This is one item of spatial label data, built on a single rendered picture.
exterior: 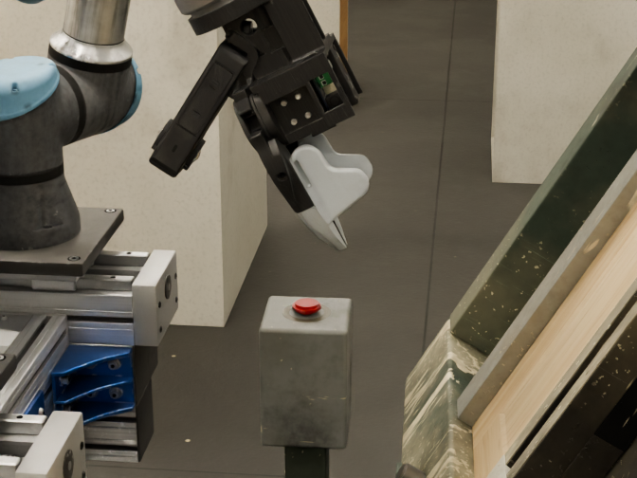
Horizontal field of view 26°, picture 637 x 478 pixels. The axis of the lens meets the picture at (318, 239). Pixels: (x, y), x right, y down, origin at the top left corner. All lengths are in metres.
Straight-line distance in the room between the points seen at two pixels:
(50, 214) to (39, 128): 0.12
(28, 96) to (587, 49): 3.76
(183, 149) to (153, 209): 3.01
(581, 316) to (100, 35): 0.77
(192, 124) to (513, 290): 0.92
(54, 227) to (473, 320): 0.58
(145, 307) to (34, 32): 2.22
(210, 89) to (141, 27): 2.89
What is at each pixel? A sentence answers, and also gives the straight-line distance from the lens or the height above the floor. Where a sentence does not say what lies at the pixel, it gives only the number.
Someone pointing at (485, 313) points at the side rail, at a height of 0.94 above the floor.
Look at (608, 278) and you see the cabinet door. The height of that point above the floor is 1.12.
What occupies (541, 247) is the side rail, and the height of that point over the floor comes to 1.04.
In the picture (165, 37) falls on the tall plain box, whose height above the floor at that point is 0.88.
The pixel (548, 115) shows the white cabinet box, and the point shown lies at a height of 0.28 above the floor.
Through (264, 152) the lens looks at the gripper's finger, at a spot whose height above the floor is 1.40.
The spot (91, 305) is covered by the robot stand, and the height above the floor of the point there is 0.96.
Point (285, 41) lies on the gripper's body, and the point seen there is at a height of 1.47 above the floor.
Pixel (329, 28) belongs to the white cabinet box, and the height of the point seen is 0.35.
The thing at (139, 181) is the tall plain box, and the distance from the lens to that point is 4.04.
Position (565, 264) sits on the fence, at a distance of 1.64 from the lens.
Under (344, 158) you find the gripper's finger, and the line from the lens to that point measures 1.08.
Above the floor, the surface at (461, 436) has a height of 0.90.
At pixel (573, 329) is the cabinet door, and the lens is 1.56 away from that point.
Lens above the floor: 1.69
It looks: 20 degrees down
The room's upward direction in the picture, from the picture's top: straight up
